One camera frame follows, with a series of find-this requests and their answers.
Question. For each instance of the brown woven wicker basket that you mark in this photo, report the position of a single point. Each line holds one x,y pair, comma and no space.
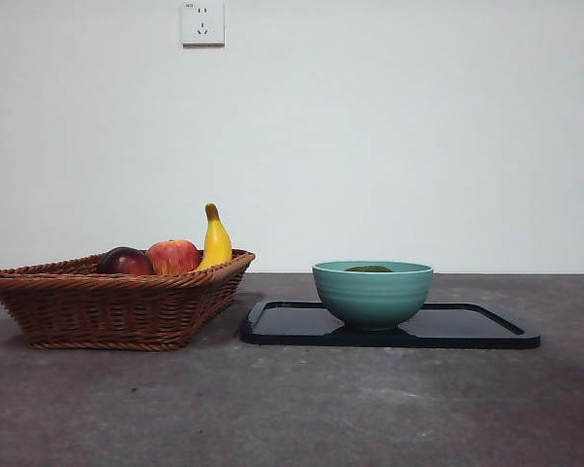
102,311

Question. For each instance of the green avocado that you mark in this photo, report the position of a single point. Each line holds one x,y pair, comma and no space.
368,268

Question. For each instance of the teal ceramic bowl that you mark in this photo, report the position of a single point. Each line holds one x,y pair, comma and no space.
372,301

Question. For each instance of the dark red round fruit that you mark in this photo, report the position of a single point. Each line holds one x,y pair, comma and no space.
124,262

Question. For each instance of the black rectangular tray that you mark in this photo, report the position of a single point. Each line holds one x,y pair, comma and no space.
467,326

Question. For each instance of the red yellow apple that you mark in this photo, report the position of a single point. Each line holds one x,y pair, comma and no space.
175,255

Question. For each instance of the yellow banana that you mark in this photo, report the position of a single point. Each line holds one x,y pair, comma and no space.
217,243

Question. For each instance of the white wall socket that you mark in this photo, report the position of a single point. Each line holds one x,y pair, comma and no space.
203,24

